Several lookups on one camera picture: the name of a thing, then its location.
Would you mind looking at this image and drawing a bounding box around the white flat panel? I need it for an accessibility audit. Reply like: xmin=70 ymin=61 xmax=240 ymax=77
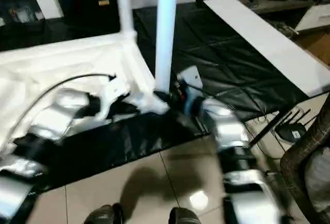
xmin=203 ymin=0 xmax=330 ymax=98

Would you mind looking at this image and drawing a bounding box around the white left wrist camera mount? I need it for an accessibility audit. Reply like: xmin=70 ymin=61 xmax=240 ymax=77
xmin=97 ymin=78 xmax=131 ymax=120

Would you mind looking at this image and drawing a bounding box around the grey power adapter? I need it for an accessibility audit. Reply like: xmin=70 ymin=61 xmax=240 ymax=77
xmin=275 ymin=109 xmax=311 ymax=142

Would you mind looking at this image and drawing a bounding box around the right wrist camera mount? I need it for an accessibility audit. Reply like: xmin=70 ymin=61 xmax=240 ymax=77
xmin=177 ymin=65 xmax=203 ymax=113

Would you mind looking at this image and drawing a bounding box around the black work mat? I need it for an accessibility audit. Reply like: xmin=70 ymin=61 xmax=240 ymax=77
xmin=0 ymin=2 xmax=310 ymax=194

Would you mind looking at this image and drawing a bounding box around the black stand bar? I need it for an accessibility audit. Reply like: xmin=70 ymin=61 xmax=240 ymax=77
xmin=249 ymin=110 xmax=281 ymax=147

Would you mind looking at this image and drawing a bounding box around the white plastic bag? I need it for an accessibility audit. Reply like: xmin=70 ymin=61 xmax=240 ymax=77
xmin=306 ymin=154 xmax=330 ymax=209

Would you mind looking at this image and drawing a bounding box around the white flat box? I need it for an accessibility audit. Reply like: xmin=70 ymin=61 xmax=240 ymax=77
xmin=295 ymin=3 xmax=330 ymax=33

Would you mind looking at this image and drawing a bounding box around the brown woven basket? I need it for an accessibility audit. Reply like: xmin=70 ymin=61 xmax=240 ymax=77
xmin=279 ymin=105 xmax=330 ymax=214

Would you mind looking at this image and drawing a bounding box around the black cabinet with gold label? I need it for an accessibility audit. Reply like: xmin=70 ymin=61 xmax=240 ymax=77
xmin=50 ymin=0 xmax=122 ymax=27

